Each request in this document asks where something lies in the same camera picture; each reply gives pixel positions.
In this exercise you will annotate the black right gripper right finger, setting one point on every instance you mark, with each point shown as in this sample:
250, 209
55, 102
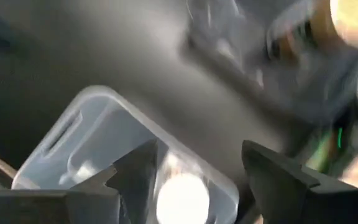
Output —
291, 199

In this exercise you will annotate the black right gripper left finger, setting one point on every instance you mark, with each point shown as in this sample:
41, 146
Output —
129, 193

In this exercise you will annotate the clear plastic bin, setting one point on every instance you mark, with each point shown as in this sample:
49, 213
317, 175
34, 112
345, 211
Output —
110, 130

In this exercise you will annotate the dark smoky plastic bin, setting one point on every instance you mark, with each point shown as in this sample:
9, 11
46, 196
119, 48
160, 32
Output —
228, 56

